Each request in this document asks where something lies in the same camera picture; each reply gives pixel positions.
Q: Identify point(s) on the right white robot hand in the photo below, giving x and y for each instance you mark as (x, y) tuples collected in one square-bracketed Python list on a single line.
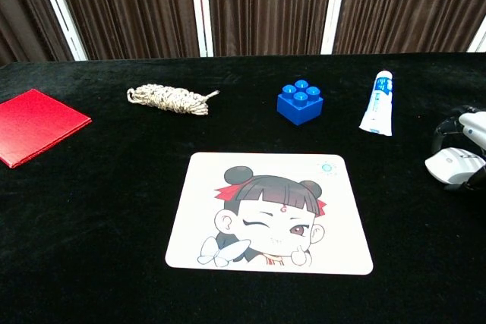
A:
[(472, 123)]

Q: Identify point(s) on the white computer mouse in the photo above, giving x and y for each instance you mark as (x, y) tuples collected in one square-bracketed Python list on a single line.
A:
[(444, 164)]

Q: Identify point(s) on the cartoon girl mouse pad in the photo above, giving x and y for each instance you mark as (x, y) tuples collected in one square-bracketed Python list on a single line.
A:
[(205, 195)]

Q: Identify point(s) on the white and blue tube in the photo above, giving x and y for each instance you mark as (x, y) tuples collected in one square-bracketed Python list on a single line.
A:
[(377, 111)]

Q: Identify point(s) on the dark brown curtain panel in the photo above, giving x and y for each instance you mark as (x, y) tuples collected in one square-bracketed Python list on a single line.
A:
[(410, 5), (269, 5), (133, 9), (23, 16)]

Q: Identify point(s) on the blue building block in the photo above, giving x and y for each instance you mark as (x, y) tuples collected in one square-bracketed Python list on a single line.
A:
[(300, 107)]

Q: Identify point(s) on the black velvet tablecloth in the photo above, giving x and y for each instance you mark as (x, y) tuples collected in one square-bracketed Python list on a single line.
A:
[(114, 206)]

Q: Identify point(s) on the red hardcover notebook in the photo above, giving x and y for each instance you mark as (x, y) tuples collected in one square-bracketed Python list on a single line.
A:
[(34, 126)]

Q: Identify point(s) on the white metal frame post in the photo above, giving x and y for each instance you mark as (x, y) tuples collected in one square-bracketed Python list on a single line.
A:
[(200, 9), (334, 9), (62, 13), (479, 39)]

